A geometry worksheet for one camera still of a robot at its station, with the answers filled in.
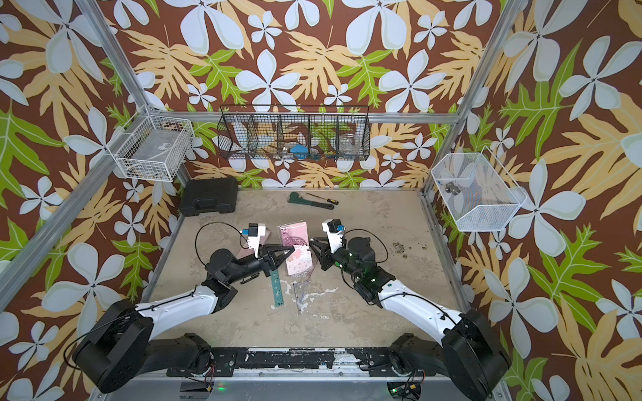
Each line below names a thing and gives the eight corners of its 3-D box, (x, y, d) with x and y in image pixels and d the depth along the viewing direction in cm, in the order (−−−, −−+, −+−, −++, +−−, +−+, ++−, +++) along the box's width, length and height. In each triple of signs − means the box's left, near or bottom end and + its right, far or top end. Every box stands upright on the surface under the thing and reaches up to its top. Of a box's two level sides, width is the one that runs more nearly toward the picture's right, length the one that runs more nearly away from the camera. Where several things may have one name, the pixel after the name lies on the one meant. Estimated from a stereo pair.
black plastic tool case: (181, 217, 112) (175, 207, 107) (195, 185, 125) (190, 175, 120) (232, 217, 112) (228, 208, 107) (241, 185, 125) (238, 175, 120)
